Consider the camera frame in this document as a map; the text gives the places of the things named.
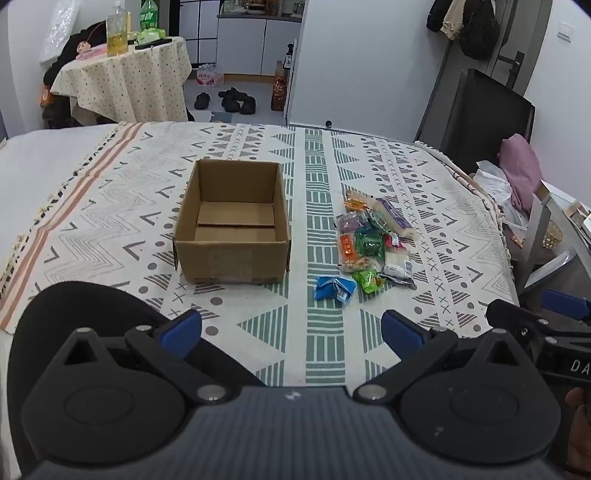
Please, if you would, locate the teal cracker packet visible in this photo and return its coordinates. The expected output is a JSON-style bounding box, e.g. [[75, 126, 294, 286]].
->
[[365, 210, 393, 232]]

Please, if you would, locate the woven basket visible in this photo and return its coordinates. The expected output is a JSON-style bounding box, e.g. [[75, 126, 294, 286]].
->
[[540, 220, 565, 251]]

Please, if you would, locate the white snack packet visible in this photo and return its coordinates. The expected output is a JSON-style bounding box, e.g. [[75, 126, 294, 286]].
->
[[381, 248, 415, 288]]

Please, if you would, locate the white bed sheet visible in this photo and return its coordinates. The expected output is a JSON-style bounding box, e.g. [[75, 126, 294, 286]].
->
[[0, 124, 117, 222]]

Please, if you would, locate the table with dotted tablecloth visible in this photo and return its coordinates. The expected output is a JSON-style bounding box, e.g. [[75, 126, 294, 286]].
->
[[50, 37, 193, 124]]

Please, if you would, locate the brown cardboard box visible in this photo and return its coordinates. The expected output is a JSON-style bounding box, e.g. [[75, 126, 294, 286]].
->
[[173, 159, 291, 284]]

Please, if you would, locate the grey metal stand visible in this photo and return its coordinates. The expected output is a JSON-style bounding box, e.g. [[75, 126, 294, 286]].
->
[[517, 181, 591, 297]]

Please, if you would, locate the black monitor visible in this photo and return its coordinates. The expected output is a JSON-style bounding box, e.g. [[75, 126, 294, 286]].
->
[[416, 68, 536, 177]]

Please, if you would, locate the white kitchen cabinet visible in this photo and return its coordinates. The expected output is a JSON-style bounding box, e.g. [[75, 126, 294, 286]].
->
[[217, 14, 304, 77]]

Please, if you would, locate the white wrapped panel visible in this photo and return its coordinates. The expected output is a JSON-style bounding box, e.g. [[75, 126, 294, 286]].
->
[[39, 0, 79, 64]]

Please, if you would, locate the long purple white packet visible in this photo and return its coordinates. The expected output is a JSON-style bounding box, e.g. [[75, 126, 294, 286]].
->
[[376, 197, 419, 241]]

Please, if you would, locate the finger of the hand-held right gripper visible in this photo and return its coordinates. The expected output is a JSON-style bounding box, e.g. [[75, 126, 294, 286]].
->
[[540, 290, 591, 324], [485, 299, 557, 342]]

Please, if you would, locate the hanging beige garment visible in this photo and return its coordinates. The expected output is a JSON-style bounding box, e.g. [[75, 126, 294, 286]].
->
[[440, 0, 465, 42]]

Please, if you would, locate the round purple snack packet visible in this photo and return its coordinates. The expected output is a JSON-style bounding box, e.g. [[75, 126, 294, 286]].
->
[[336, 213, 365, 234]]

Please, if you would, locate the green soda bottle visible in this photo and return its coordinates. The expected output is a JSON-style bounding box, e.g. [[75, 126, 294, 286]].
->
[[140, 0, 160, 34]]

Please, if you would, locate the dark cloth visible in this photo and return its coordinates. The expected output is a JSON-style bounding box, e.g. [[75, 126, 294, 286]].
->
[[7, 281, 265, 480]]

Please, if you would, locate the hanging dark jacket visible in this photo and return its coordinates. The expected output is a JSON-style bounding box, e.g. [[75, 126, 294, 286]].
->
[[457, 0, 502, 60]]

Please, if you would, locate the pack of water bottles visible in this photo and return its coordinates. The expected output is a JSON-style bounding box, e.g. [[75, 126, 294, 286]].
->
[[196, 64, 225, 88]]

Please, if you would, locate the dark clothes pile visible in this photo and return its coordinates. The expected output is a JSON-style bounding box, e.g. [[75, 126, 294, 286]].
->
[[39, 21, 109, 130]]

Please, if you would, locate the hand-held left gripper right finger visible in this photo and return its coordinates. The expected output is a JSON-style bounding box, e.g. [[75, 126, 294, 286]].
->
[[353, 310, 539, 406]]

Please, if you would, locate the blue snack packet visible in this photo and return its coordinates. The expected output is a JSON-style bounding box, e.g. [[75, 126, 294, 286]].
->
[[315, 275, 357, 304]]

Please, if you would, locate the black framed glass door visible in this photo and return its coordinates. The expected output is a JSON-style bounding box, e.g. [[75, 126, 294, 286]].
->
[[178, 0, 221, 68]]

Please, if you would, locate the orange snack packet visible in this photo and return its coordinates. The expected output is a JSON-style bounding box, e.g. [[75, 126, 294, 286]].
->
[[338, 233, 360, 272]]

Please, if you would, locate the pink cloth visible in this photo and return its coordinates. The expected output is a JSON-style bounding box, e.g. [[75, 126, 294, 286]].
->
[[501, 134, 546, 214]]

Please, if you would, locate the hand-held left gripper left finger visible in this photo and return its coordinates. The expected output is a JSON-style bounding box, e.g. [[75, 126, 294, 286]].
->
[[58, 310, 234, 407]]

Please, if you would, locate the white plastic bag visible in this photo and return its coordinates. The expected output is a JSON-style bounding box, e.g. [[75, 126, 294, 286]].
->
[[471, 159, 532, 228]]

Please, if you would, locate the person's right hand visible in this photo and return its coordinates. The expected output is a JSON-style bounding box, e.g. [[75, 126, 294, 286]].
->
[[564, 387, 591, 478]]

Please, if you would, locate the small bright green packet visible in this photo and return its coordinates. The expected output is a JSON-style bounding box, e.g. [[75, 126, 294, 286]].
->
[[352, 269, 380, 294]]

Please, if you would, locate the green snack packet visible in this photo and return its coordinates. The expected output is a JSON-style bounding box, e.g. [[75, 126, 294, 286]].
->
[[355, 231, 386, 257]]

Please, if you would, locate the orange cracker packet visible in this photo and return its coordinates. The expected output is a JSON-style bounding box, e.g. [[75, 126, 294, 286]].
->
[[344, 189, 378, 211]]

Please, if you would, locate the pink pouch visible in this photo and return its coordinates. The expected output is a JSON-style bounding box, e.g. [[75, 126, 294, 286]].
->
[[76, 41, 108, 60]]

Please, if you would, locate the grey door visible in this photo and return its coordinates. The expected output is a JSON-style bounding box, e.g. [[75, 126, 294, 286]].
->
[[488, 0, 555, 99]]

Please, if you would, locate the yellow oil bottle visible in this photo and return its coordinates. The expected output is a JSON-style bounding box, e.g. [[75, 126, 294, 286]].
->
[[106, 0, 130, 57]]

